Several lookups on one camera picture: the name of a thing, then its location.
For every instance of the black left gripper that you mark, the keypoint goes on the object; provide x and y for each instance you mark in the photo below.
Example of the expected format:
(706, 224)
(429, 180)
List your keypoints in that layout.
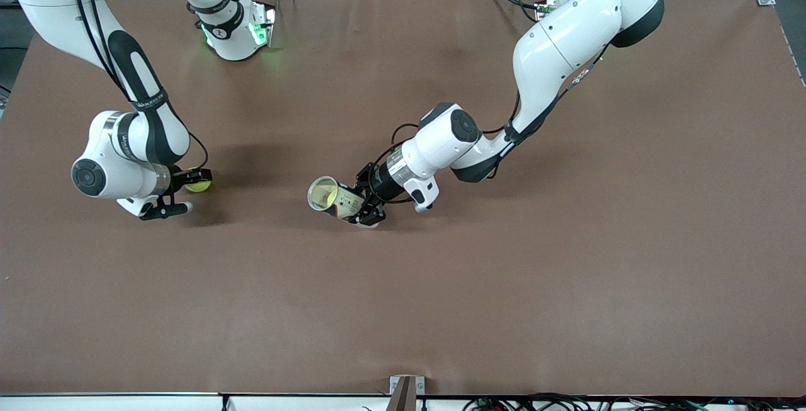
(380, 185)

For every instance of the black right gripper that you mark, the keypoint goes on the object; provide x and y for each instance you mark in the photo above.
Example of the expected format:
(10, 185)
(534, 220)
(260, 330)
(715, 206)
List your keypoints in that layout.
(182, 179)

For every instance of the yellow tennis ball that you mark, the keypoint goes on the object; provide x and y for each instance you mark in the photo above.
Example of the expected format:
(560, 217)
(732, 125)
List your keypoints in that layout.
(198, 188)
(324, 194)

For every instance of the white blue tennis ball can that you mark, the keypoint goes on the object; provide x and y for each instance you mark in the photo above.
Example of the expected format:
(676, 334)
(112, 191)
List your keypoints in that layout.
(343, 204)

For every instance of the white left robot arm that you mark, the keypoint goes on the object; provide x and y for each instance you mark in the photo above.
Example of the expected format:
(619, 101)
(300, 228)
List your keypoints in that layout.
(567, 33)

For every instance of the brown table mat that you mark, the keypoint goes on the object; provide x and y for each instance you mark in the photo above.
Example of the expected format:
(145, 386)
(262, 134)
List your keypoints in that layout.
(403, 304)

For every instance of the metal mast bracket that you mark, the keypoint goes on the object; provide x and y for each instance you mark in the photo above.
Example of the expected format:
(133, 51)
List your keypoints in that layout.
(406, 392)

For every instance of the white table edge rail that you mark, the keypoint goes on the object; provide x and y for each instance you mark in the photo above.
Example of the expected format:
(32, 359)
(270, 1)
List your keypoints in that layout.
(126, 405)

